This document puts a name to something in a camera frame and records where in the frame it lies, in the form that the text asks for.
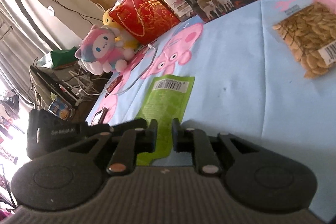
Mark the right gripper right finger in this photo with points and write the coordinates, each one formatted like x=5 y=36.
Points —
x=254 y=176

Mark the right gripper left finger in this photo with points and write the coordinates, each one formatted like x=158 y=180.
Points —
x=72 y=175

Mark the green snack packet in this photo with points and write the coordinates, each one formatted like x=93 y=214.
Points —
x=166 y=99

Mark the green bag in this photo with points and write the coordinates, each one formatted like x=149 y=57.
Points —
x=58 y=59

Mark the small red candy bar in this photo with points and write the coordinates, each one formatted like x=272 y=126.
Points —
x=114 y=87

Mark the peppa pig blue sheet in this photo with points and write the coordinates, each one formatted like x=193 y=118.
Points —
x=248 y=84

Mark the pink plush doll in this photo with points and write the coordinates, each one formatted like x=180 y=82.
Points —
x=100 y=52

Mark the yellow plush toy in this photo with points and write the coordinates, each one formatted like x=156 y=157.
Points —
x=128 y=40

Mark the red gift box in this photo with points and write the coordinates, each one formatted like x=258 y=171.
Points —
x=145 y=20

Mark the pumpkin seed clear bag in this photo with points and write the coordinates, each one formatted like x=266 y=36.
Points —
x=307 y=27

